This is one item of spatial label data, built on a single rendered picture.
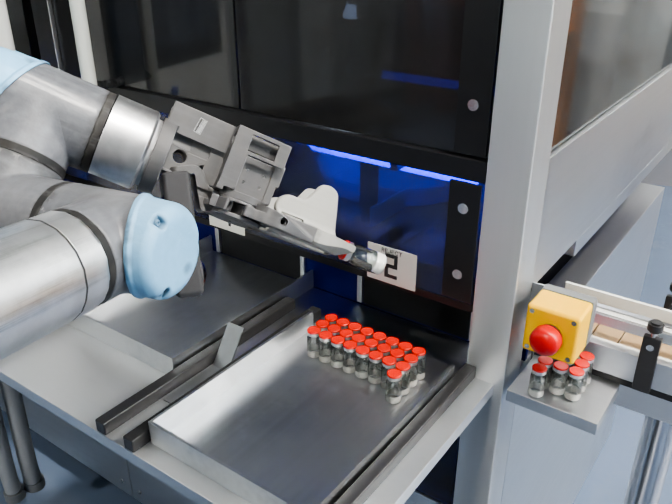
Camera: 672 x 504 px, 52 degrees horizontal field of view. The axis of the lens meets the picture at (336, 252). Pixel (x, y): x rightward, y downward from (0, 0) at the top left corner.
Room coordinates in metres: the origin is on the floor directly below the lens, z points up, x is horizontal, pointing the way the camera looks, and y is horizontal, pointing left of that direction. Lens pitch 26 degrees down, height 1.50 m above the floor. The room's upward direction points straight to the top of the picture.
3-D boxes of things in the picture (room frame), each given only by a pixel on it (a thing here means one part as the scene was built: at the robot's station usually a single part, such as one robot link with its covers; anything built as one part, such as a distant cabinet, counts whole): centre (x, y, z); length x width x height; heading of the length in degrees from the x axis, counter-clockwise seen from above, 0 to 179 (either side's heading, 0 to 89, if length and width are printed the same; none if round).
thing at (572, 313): (0.80, -0.30, 1.00); 0.08 x 0.07 x 0.07; 144
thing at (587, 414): (0.83, -0.34, 0.87); 0.14 x 0.13 x 0.02; 144
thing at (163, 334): (1.05, 0.25, 0.90); 0.34 x 0.26 x 0.04; 144
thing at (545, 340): (0.76, -0.28, 1.00); 0.04 x 0.04 x 0.04; 54
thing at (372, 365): (0.85, -0.03, 0.91); 0.18 x 0.02 x 0.05; 54
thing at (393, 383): (0.78, -0.08, 0.91); 0.02 x 0.02 x 0.05
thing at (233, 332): (0.83, 0.19, 0.91); 0.14 x 0.03 x 0.06; 145
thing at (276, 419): (0.76, 0.03, 0.90); 0.34 x 0.26 x 0.04; 144
